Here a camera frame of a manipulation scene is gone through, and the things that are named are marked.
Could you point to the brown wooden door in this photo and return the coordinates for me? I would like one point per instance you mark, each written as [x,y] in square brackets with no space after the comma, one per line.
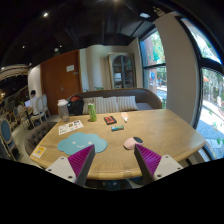
[61,78]

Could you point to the clear plastic jug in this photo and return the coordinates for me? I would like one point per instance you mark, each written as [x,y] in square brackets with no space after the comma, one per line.
[63,110]

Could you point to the seated person white shirt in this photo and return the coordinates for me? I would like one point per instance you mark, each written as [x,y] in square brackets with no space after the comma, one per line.
[33,102]

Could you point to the white menu sheet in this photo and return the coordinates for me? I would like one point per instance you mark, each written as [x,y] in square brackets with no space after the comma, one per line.
[70,127]

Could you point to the white dining chair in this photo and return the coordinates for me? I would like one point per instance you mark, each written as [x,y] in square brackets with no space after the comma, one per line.
[39,110]

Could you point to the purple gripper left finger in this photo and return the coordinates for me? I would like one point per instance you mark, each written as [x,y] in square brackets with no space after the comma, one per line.
[74,168]

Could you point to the striped cushion right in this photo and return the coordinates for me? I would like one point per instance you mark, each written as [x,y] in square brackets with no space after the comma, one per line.
[127,103]

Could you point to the pink crumpled wrapper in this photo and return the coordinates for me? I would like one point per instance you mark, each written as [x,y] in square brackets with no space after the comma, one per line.
[124,116]

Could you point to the blue round-back chair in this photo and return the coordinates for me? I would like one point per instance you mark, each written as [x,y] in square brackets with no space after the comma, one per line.
[5,132]

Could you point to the striped cushion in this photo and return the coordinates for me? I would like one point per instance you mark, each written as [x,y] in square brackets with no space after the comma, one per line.
[127,103]
[102,105]

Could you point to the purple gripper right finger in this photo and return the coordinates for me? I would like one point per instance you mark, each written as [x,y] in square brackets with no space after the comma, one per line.
[154,166]

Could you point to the striped cushion left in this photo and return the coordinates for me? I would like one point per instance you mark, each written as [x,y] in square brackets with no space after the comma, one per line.
[102,105]

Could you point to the arched glass cabinet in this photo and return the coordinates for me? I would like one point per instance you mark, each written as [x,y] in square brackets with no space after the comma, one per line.
[122,70]

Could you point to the green bottle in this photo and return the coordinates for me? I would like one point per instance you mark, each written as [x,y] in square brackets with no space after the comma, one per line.
[92,112]

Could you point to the brown curved sofa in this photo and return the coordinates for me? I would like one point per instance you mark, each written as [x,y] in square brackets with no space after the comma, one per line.
[145,99]

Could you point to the pink computer mouse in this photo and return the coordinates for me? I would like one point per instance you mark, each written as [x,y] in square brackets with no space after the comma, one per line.
[130,143]

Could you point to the black red card box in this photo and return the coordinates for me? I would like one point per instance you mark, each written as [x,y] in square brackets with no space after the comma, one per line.
[110,120]

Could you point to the small teal packet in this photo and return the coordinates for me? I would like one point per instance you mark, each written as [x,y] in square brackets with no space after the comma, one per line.
[117,128]

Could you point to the blue cloud mouse pad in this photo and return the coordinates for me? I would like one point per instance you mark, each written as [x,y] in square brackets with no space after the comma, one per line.
[79,141]

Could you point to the grey tufted chair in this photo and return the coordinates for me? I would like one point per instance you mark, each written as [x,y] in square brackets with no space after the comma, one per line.
[35,135]

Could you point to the black backpack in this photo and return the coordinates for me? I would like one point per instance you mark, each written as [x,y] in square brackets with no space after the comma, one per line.
[75,105]

